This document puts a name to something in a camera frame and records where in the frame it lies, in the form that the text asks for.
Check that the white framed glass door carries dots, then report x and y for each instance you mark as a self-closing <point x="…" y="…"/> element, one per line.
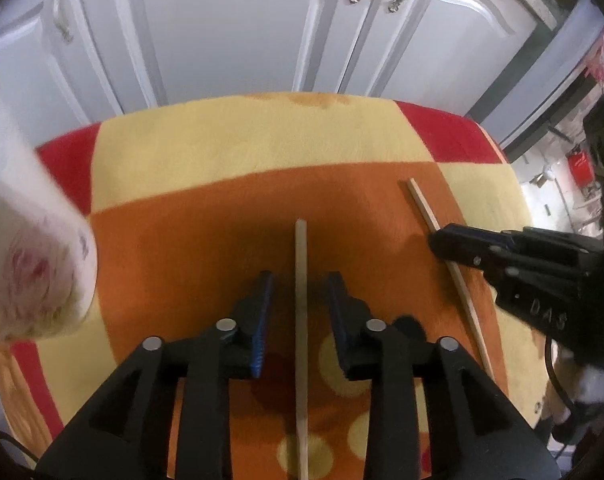
<point x="556" y="70"/>

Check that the wooden chopstick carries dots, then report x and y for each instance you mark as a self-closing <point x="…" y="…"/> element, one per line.
<point x="301" y="335"/>
<point x="421" y="205"/>

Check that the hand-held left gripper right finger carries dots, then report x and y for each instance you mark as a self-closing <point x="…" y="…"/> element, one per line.
<point x="339" y="320"/>

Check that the person's right hand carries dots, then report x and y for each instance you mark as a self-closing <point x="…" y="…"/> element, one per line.
<point x="594" y="382"/>

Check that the red canister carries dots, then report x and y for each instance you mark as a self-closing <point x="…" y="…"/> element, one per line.
<point x="580" y="167"/>

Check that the orange red yellow blanket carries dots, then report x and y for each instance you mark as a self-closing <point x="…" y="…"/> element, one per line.
<point x="207" y="210"/>

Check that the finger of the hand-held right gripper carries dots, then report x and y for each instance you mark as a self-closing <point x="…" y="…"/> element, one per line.
<point x="461" y="247"/>
<point x="541" y="239"/>

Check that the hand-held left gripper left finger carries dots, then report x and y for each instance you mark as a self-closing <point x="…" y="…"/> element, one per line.
<point x="262" y="330"/>

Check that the blue and white floral cup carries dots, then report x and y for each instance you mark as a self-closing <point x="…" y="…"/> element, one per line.
<point x="27" y="250"/>

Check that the white cabinet door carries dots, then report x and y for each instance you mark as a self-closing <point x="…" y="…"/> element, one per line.
<point x="446" y="45"/>
<point x="32" y="60"/>
<point x="222" y="30"/>

